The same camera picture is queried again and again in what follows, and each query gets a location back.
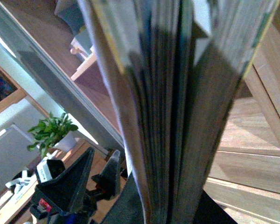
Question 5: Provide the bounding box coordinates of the green potted plant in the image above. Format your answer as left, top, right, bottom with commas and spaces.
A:
27, 112, 78, 158

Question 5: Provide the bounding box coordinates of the framed picture on wall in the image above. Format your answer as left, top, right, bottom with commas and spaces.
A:
0, 67, 28, 113

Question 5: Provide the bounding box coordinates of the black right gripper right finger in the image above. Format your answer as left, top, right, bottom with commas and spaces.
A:
196, 190, 237, 224

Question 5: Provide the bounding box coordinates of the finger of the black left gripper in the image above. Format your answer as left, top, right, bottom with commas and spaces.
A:
91, 150, 120, 201
52, 148, 94, 214

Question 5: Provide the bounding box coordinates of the book with yellow edge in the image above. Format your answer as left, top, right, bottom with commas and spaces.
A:
79, 0, 279, 224

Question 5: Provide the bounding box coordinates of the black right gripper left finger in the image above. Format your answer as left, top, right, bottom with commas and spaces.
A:
100, 173, 145, 224

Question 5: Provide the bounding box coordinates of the right wooden shelf unit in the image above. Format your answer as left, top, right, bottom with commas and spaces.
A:
204, 23, 280, 224

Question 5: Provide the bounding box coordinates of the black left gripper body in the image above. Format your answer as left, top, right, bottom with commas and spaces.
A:
30, 159, 120, 224

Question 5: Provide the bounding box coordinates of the white plant pot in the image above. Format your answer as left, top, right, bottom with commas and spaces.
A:
54, 131, 77, 152

